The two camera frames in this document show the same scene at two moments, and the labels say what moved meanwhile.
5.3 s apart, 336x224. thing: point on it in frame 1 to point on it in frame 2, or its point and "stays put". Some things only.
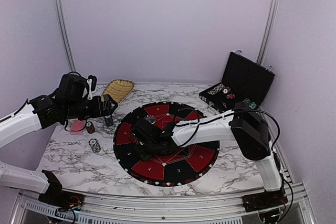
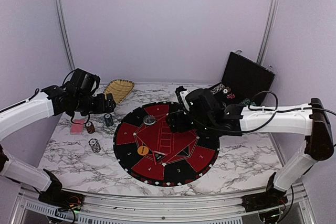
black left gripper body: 94,111 stays put
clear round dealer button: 150,118 stays put
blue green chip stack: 108,120 stays put
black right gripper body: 148,154 to 182,126
